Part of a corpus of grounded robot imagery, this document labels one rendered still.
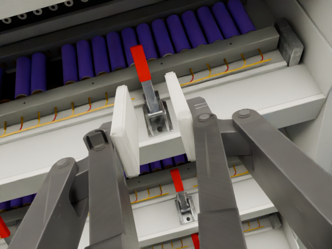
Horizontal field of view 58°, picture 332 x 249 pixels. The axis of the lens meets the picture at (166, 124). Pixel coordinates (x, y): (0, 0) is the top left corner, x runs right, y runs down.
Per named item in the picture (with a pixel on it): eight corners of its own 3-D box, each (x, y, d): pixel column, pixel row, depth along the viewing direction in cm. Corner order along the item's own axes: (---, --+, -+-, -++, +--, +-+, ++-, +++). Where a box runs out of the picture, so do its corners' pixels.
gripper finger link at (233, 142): (199, 142, 14) (262, 125, 14) (183, 100, 18) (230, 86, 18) (205, 167, 15) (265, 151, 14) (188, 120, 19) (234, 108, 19)
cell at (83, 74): (87, 38, 39) (91, 74, 36) (92, 48, 41) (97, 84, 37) (73, 41, 39) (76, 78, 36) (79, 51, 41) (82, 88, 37)
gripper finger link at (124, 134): (140, 177, 16) (127, 180, 17) (138, 119, 23) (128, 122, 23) (123, 131, 15) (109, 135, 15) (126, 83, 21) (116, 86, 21)
